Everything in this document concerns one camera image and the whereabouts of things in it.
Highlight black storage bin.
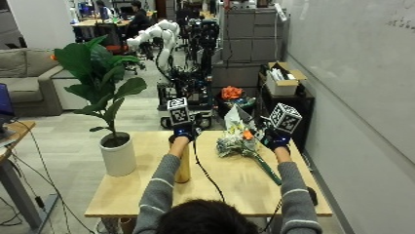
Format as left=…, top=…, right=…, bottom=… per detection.
left=214, top=93, right=260, bottom=121

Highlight black low shelf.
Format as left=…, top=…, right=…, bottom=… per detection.
left=256, top=72, right=317, bottom=154

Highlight yellow cylinder vase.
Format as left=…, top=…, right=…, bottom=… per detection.
left=168, top=134, right=193, bottom=184

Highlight wooden side desk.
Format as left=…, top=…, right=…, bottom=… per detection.
left=0, top=120, right=60, bottom=230

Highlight small black round object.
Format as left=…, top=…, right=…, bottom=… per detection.
left=305, top=186, right=319, bottom=207

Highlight black floor cables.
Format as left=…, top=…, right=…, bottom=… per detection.
left=0, top=120, right=97, bottom=234

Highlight grey sofa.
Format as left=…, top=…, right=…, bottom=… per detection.
left=0, top=47, right=89, bottom=117

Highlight wooden office desk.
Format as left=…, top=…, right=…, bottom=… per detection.
left=71, top=18, right=132, bottom=44

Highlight orange office chair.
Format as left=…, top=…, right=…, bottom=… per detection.
left=104, top=43, right=132, bottom=56

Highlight blue laptop screen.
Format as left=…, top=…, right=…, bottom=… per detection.
left=0, top=82, right=18, bottom=131

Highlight orange artificial flowers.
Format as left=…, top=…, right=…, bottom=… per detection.
left=221, top=85, right=245, bottom=101

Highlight open cardboard box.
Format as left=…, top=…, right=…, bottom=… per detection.
left=264, top=60, right=309, bottom=98

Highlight white marker cube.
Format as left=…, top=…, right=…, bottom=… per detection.
left=167, top=97, right=192, bottom=127
left=268, top=102, right=304, bottom=135

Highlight white plant pot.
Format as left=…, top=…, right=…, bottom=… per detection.
left=99, top=131, right=139, bottom=177

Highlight black glove cable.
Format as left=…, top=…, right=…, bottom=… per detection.
left=258, top=198, right=285, bottom=234
left=190, top=137, right=228, bottom=204

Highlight wrapped flower bouquet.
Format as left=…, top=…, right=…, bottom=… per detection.
left=216, top=103, right=285, bottom=186

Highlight grey filing cabinets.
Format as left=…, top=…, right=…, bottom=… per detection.
left=210, top=7, right=288, bottom=90

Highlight green large-leaf plant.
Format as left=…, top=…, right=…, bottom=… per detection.
left=53, top=34, right=149, bottom=138

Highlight person's left hand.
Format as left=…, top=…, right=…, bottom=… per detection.
left=173, top=113, right=204, bottom=143

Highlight person's right hand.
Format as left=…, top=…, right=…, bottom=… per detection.
left=258, top=116, right=293, bottom=152

